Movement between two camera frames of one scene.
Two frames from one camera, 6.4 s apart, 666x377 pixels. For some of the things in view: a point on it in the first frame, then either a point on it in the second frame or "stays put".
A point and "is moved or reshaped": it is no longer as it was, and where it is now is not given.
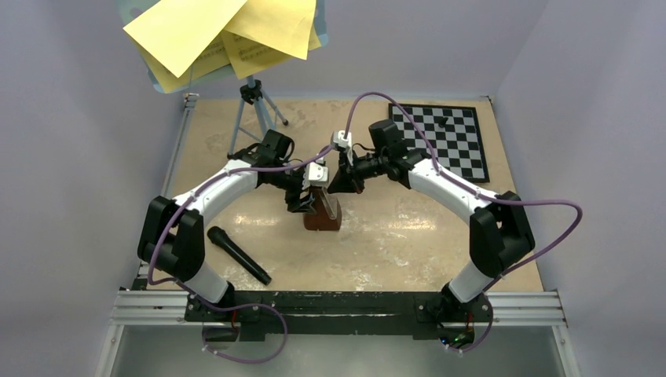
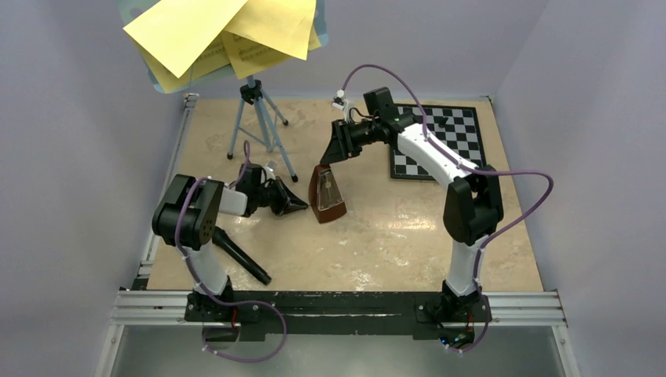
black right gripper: x=345 y=180 -> x=341 y=146
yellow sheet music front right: x=285 y=24 stays put
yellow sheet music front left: x=180 y=32 stays put
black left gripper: x=294 y=203 -> x=287 y=201
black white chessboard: x=454 y=133 stays put
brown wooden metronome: x=322 y=220 is moved or reshaped
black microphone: x=223 y=239 stays put
